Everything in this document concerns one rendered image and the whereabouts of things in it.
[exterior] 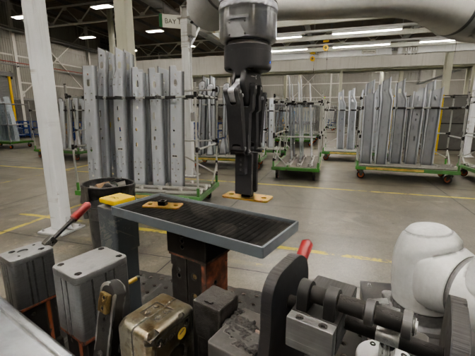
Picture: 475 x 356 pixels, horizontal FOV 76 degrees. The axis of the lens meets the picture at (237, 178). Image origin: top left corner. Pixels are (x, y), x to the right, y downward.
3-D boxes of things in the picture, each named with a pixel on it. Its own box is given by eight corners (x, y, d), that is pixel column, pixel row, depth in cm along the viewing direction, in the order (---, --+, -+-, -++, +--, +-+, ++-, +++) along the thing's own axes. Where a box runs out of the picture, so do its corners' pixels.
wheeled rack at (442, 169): (353, 178, 651) (360, 94, 614) (353, 170, 742) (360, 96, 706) (459, 185, 585) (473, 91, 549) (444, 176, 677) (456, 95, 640)
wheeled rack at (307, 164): (319, 182, 615) (324, 92, 579) (270, 179, 643) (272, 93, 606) (321, 167, 794) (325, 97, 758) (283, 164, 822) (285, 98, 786)
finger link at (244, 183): (253, 153, 50) (251, 153, 49) (252, 194, 51) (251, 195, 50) (237, 152, 51) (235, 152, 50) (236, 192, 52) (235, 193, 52)
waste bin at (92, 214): (73, 260, 287) (63, 186, 272) (112, 238, 337) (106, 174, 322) (117, 268, 272) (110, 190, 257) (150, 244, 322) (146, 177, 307)
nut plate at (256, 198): (220, 197, 53) (220, 191, 52) (230, 192, 56) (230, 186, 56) (266, 203, 49) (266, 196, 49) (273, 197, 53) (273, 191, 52)
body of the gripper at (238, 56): (237, 52, 53) (237, 107, 55) (213, 42, 45) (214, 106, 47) (278, 49, 50) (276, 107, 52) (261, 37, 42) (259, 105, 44)
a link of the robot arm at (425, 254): (415, 276, 94) (420, 210, 89) (481, 310, 78) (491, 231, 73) (377, 292, 88) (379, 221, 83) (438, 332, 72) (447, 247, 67)
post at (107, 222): (110, 360, 82) (94, 205, 73) (133, 342, 89) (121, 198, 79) (128, 373, 78) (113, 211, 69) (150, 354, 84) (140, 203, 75)
